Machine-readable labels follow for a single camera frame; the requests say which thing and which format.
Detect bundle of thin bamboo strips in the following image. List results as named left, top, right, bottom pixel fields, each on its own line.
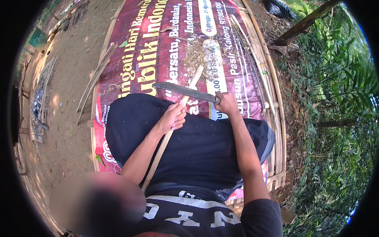
left=226, top=13, right=276, bottom=115

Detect heap of ash and debris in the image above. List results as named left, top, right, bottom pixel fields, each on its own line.
left=31, top=55, right=58, bottom=143

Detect black plastic bag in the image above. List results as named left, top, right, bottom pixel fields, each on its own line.
left=264, top=0, right=297, bottom=20

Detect long bamboo stick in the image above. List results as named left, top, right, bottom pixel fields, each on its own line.
left=141, top=65, right=205, bottom=192

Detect thick tree trunk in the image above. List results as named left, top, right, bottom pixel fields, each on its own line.
left=272, top=0, right=341, bottom=47

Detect person's body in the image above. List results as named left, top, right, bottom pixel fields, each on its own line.
left=49, top=172, right=283, bottom=237

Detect red printed banner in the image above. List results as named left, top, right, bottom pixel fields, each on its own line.
left=93, top=0, right=268, bottom=202

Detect steel machete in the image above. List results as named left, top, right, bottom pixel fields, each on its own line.
left=152, top=82, right=221, bottom=105

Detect pile of bamboo shavings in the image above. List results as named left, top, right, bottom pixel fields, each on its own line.
left=180, top=32, right=214, bottom=81

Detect person's right hand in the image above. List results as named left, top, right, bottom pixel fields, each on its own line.
left=214, top=91, right=240, bottom=118

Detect thin tree trunk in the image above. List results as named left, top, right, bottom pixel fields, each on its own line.
left=316, top=119, right=357, bottom=128

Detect bamboo slat platform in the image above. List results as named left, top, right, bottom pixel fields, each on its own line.
left=89, top=0, right=288, bottom=208

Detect green box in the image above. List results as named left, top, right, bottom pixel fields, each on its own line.
left=29, top=27, right=49, bottom=53

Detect bundle of bamboo sticks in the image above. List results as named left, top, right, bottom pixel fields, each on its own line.
left=75, top=42, right=118, bottom=125

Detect person's legs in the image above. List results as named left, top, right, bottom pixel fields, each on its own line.
left=105, top=93, right=275, bottom=197

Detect person's left hand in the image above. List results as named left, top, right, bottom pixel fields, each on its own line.
left=157, top=101, right=187, bottom=135

